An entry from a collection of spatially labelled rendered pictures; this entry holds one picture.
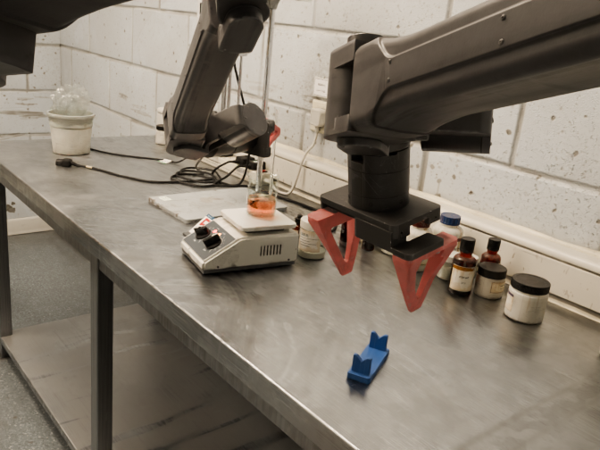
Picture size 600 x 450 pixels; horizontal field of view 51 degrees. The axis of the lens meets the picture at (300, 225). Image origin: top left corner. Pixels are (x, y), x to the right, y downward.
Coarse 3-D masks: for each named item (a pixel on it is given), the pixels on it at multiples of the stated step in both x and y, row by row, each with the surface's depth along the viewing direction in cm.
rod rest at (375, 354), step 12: (372, 336) 95; (384, 336) 95; (372, 348) 96; (384, 348) 95; (360, 360) 88; (372, 360) 92; (384, 360) 94; (348, 372) 88; (360, 372) 88; (372, 372) 89
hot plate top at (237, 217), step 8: (240, 208) 131; (224, 216) 126; (232, 216) 125; (240, 216) 126; (248, 216) 126; (280, 216) 128; (240, 224) 121; (248, 224) 121; (256, 224) 122; (264, 224) 122; (272, 224) 123; (280, 224) 123; (288, 224) 124
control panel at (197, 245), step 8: (208, 224) 128; (216, 224) 127; (216, 232) 124; (224, 232) 123; (184, 240) 126; (192, 240) 125; (200, 240) 124; (224, 240) 120; (232, 240) 119; (192, 248) 122; (200, 248) 121; (216, 248) 119; (200, 256) 119; (208, 256) 118
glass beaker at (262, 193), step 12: (252, 180) 123; (264, 180) 122; (276, 180) 124; (252, 192) 124; (264, 192) 123; (276, 192) 125; (252, 204) 125; (264, 204) 124; (276, 204) 127; (252, 216) 125; (264, 216) 125
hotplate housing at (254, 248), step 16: (224, 224) 126; (240, 240) 119; (256, 240) 121; (272, 240) 123; (288, 240) 124; (192, 256) 122; (224, 256) 118; (240, 256) 120; (256, 256) 122; (272, 256) 124; (288, 256) 126; (208, 272) 118
